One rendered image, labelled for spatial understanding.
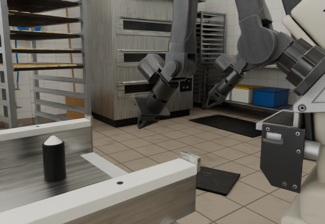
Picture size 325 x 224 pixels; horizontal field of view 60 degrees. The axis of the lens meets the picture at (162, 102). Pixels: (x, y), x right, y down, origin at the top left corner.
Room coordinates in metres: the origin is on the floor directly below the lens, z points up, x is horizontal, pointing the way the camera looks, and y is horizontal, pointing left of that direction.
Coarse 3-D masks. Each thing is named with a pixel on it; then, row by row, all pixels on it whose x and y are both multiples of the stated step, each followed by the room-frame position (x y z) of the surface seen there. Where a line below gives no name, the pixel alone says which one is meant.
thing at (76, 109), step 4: (36, 100) 2.06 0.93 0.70; (40, 100) 2.03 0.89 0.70; (44, 100) 1.99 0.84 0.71; (40, 104) 1.98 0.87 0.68; (44, 104) 1.98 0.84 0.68; (48, 104) 1.96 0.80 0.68; (52, 104) 1.93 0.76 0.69; (56, 104) 1.90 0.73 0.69; (60, 104) 1.86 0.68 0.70; (64, 104) 1.84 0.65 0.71; (60, 108) 1.82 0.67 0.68; (64, 108) 1.82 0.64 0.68; (68, 108) 1.81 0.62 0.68; (72, 108) 1.78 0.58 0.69; (76, 108) 1.75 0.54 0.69; (80, 108) 1.73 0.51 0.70; (84, 108) 1.71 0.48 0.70; (80, 112) 1.69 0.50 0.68; (84, 112) 1.69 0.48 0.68
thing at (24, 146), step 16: (16, 128) 0.48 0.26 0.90; (32, 128) 0.48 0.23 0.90; (48, 128) 0.49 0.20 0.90; (64, 128) 0.51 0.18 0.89; (80, 128) 0.53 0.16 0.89; (0, 144) 0.44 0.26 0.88; (16, 144) 0.46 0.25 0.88; (32, 144) 0.47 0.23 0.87; (64, 144) 0.51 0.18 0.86; (80, 144) 0.53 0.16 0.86; (0, 160) 0.44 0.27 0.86; (16, 160) 0.45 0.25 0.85; (32, 160) 0.47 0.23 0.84
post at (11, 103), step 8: (0, 0) 1.34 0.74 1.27; (0, 8) 1.34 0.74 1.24; (0, 16) 1.34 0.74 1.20; (0, 24) 1.35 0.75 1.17; (8, 24) 1.36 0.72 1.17; (0, 32) 1.35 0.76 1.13; (8, 32) 1.36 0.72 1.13; (8, 40) 1.35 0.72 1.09; (8, 48) 1.35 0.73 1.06; (8, 56) 1.35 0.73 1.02; (8, 64) 1.35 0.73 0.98; (8, 72) 1.34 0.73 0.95; (8, 80) 1.34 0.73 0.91; (8, 88) 1.34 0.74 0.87; (8, 96) 1.34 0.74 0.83; (8, 104) 1.34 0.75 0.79; (8, 112) 1.35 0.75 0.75; (16, 120) 1.36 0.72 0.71
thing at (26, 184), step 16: (48, 160) 0.39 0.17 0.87; (64, 160) 0.41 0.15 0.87; (80, 160) 0.48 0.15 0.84; (0, 176) 0.41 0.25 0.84; (16, 176) 0.41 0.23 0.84; (32, 176) 0.41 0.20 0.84; (48, 176) 0.39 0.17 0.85; (64, 176) 0.41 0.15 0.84; (80, 176) 0.41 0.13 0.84; (96, 176) 0.41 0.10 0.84; (0, 192) 0.36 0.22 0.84; (16, 192) 0.36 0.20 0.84; (32, 192) 0.36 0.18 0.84; (48, 192) 0.36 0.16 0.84; (64, 192) 0.36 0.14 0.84; (0, 208) 0.32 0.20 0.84
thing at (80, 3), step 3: (81, 0) 1.69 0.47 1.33; (78, 3) 1.71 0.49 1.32; (81, 3) 1.69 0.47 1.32; (69, 6) 1.73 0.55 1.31; (72, 6) 1.72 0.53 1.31; (75, 6) 1.72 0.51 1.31; (78, 6) 1.72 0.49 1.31; (54, 9) 1.82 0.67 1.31; (57, 9) 1.82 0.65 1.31; (60, 9) 1.82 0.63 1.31; (36, 12) 1.96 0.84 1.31; (39, 12) 1.94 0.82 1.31; (42, 12) 1.94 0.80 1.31
